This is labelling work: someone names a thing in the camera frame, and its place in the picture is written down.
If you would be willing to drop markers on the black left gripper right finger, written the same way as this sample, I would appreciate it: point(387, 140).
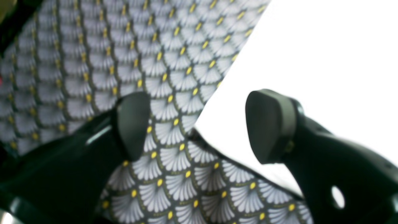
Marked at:
point(341, 181)

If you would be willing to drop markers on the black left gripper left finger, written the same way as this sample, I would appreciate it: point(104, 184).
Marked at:
point(61, 181)

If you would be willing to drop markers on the white T-shirt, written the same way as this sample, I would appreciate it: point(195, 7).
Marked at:
point(338, 58)

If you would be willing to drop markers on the fan patterned grey tablecloth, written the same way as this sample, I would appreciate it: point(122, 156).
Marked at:
point(73, 60)

